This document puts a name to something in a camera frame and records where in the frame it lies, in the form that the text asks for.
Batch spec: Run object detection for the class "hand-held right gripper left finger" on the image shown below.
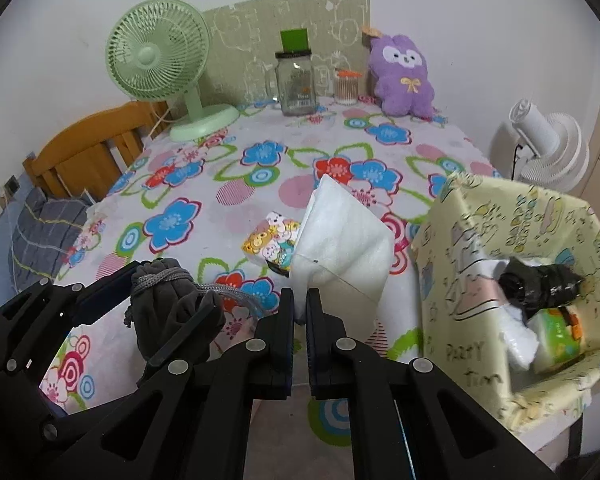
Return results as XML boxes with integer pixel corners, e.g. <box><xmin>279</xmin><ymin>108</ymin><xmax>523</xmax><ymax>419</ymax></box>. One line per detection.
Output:
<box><xmin>30</xmin><ymin>287</ymin><xmax>296</xmax><ymax>480</ymax></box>

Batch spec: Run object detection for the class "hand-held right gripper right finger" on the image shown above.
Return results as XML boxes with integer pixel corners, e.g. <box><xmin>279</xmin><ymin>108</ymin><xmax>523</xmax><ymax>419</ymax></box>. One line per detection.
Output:
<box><xmin>306</xmin><ymin>287</ymin><xmax>556</xmax><ymax>480</ymax></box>

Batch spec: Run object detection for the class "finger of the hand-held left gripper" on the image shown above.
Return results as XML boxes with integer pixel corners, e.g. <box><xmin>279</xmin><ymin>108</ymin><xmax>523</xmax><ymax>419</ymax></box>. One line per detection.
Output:
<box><xmin>0</xmin><ymin>260</ymin><xmax>142</xmax><ymax>363</ymax></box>
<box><xmin>137</xmin><ymin>290</ymin><xmax>226</xmax><ymax>386</ymax></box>

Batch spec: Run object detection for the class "grey drawstring pouch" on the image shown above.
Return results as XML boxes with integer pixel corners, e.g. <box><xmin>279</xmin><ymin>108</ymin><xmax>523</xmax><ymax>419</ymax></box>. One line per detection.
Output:
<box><xmin>124</xmin><ymin>257</ymin><xmax>262</xmax><ymax>367</ymax></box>

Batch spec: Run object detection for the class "white tissue sheet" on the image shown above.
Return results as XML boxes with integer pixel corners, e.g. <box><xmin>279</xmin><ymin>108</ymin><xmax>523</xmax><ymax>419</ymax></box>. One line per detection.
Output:
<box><xmin>289</xmin><ymin>174</ymin><xmax>397</xmax><ymax>322</ymax></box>

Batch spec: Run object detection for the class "yellow cartoon print box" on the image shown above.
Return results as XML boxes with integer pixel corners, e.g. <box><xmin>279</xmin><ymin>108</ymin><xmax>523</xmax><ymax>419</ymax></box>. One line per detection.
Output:
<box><xmin>410</xmin><ymin>172</ymin><xmax>600</xmax><ymax>434</ymax></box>

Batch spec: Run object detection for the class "black plastic bag bundle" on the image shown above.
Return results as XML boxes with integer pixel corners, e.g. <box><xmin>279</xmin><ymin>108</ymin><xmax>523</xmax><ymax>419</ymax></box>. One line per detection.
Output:
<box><xmin>497</xmin><ymin>256</ymin><xmax>584</xmax><ymax>320</ymax></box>

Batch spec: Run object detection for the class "grey plaid cloth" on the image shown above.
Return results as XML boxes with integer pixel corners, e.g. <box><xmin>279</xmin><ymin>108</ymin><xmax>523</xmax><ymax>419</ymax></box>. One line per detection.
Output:
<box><xmin>9</xmin><ymin>190</ymin><xmax>94</xmax><ymax>294</ymax></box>

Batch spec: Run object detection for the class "cartoon print tissue packet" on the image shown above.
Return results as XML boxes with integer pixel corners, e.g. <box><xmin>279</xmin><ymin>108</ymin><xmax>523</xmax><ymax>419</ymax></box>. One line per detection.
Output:
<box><xmin>241</xmin><ymin>211</ymin><xmax>304</xmax><ymax>276</ymax></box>

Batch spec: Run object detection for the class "wooden chair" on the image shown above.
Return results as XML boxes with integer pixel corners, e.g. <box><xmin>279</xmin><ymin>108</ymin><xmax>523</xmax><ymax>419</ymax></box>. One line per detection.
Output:
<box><xmin>22</xmin><ymin>101</ymin><xmax>172</xmax><ymax>204</ymax></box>

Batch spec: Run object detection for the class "floral tablecloth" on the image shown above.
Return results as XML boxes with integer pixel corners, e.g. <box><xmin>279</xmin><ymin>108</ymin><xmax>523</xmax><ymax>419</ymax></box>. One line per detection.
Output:
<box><xmin>39</xmin><ymin>95</ymin><xmax>504</xmax><ymax>449</ymax></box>

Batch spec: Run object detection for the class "white crumpled foam wrap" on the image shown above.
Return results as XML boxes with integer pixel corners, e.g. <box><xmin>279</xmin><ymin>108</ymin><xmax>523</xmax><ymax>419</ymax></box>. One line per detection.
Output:
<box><xmin>480</xmin><ymin>257</ymin><xmax>542</xmax><ymax>372</ymax></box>

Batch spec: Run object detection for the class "green desk fan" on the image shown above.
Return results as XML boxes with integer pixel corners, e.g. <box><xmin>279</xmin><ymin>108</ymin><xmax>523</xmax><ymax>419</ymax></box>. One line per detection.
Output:
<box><xmin>105</xmin><ymin>0</ymin><xmax>241</xmax><ymax>142</ymax></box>

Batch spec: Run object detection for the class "green tissue packet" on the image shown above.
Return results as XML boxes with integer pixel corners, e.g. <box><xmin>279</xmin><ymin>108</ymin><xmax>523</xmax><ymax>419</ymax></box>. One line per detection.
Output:
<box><xmin>530</xmin><ymin>305</ymin><xmax>589</xmax><ymax>374</ymax></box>

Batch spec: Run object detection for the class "small clear glass mug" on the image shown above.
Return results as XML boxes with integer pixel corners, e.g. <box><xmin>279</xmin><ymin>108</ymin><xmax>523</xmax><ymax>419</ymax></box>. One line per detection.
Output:
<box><xmin>263</xmin><ymin>67</ymin><xmax>280</xmax><ymax>104</ymax></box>

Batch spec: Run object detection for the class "glass jar with green lid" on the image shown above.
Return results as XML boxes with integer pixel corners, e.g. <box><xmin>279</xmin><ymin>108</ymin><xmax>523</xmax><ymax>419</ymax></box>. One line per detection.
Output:
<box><xmin>274</xmin><ymin>27</ymin><xmax>315</xmax><ymax>117</ymax></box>

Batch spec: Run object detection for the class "small jar with orange lid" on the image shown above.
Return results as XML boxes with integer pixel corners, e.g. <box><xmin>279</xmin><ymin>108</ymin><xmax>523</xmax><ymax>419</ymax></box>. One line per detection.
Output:
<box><xmin>334</xmin><ymin>69</ymin><xmax>362</xmax><ymax>107</ymax></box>

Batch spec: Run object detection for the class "purple plush bunny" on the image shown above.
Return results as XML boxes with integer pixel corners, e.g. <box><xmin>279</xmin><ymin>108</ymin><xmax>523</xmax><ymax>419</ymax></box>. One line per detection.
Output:
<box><xmin>367</xmin><ymin>34</ymin><xmax>436</xmax><ymax>117</ymax></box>

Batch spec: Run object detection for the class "green patterned board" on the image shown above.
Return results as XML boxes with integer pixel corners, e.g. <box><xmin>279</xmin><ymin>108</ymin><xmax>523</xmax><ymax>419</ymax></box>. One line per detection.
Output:
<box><xmin>200</xmin><ymin>0</ymin><xmax>372</xmax><ymax>107</ymax></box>

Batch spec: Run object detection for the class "white standing fan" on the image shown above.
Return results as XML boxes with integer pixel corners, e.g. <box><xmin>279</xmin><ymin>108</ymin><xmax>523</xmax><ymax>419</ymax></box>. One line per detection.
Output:
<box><xmin>489</xmin><ymin>99</ymin><xmax>591</xmax><ymax>194</ymax></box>

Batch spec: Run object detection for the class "white fan cord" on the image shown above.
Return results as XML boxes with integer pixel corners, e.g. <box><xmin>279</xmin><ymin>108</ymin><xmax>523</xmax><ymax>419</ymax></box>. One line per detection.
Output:
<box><xmin>147</xmin><ymin>102</ymin><xmax>174</xmax><ymax>139</ymax></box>

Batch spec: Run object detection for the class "black fan cable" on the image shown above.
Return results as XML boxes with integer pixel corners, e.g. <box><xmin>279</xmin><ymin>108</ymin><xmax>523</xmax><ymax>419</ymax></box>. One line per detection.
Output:
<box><xmin>509</xmin><ymin>142</ymin><xmax>527</xmax><ymax>182</ymax></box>

